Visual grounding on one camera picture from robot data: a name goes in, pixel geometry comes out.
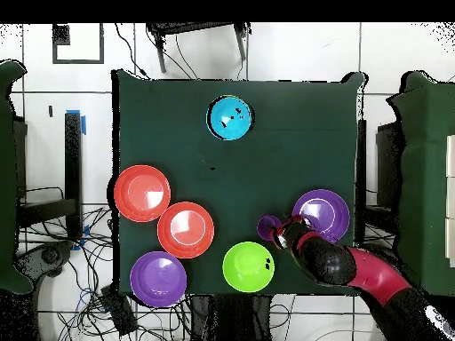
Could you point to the purple plastic cup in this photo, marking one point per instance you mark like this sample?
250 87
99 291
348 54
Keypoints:
265 227

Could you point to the small blue plastic bowl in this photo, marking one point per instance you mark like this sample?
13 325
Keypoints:
227 122

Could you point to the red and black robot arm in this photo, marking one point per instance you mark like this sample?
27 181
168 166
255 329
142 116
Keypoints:
355 266

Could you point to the white box stack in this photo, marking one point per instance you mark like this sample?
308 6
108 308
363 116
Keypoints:
451 160

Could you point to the large purple plastic bowl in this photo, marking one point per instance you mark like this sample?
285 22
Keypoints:
327 209
158 279

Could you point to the large green plastic bowl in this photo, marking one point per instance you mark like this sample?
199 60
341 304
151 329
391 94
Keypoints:
245 268

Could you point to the large orange plastic bowl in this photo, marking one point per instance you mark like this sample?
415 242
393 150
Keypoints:
142 193
185 230

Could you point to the dark green side table cloth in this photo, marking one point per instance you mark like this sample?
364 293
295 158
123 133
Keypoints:
7 177
426 177

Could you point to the black power strip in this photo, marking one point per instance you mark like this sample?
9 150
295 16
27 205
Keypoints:
119 312

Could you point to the black metal beam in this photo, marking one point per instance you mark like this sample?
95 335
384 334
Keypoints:
46 211
73 160

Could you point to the dark grey machine base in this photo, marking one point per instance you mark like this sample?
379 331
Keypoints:
49 255

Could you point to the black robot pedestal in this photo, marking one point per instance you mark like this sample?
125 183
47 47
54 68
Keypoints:
227 319

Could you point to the black metal frame stand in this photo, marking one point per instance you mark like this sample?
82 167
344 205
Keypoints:
192 27

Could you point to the black square floor frame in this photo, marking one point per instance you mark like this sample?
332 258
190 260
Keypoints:
60 35

